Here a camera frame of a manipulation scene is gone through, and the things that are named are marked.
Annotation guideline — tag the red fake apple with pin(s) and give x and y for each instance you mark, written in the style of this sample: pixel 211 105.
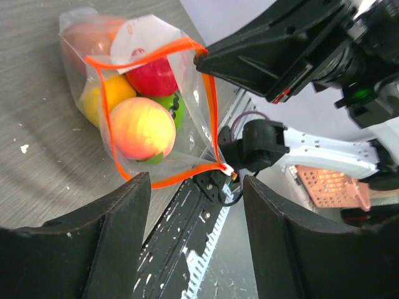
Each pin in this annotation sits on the red fake apple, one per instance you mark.
pixel 154 79

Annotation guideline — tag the yellow fake lemon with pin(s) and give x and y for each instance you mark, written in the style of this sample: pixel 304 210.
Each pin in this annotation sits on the yellow fake lemon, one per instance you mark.
pixel 117 90

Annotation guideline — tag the green fake fruit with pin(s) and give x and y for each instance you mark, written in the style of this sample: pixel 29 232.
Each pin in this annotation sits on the green fake fruit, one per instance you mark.
pixel 175 106

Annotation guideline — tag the pink perforated basket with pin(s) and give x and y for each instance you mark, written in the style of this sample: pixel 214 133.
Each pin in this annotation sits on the pink perforated basket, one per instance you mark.
pixel 333 189

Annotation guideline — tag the grey slotted cable duct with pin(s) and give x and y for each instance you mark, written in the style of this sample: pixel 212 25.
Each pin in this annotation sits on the grey slotted cable duct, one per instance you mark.
pixel 201 225

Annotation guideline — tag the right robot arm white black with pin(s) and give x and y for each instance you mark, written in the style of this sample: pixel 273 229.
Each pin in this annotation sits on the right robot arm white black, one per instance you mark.
pixel 375 162

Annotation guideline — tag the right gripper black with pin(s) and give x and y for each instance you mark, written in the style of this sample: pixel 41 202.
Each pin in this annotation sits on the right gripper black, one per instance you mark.
pixel 287 46

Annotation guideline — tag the clear zip bag orange seal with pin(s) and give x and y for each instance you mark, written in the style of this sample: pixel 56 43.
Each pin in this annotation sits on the clear zip bag orange seal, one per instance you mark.
pixel 139 41

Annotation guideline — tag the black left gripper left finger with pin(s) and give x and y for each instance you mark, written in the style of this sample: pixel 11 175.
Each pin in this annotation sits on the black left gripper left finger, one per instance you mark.
pixel 91 252

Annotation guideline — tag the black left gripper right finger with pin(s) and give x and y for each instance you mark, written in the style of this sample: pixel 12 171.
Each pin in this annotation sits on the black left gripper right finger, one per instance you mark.
pixel 297 253

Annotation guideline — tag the fake peach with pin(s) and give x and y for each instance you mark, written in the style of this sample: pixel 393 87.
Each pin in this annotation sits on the fake peach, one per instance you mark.
pixel 142 129

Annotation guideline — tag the brown fake kiwi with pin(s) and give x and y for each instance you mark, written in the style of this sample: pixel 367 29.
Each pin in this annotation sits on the brown fake kiwi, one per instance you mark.
pixel 89 38

